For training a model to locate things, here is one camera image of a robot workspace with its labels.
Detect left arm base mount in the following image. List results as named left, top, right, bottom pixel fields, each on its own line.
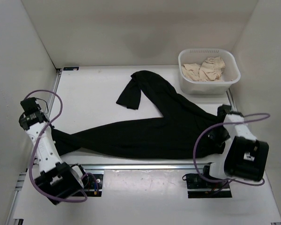
left=72, top=165, right=104, bottom=197

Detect black trousers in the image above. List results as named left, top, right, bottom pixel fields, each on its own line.
left=52, top=70, right=221, bottom=159

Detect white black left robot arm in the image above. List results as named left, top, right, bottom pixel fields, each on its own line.
left=19, top=97, right=89, bottom=205

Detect white plastic basket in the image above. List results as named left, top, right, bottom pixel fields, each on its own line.
left=178, top=48, right=241, bottom=95

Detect dark label sticker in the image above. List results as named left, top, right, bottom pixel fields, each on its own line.
left=63, top=67, right=79, bottom=71

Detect aluminium front rail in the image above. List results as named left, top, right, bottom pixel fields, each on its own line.
left=82, top=164, right=195, bottom=170

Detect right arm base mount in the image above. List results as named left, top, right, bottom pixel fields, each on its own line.
left=182, top=173, right=232, bottom=199

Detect beige crumpled garment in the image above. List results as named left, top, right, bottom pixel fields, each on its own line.
left=181, top=56, right=226, bottom=82

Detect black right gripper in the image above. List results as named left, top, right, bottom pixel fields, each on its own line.
left=207, top=123, right=231, bottom=148

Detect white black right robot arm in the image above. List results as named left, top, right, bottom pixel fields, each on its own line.
left=201, top=105, right=269, bottom=188

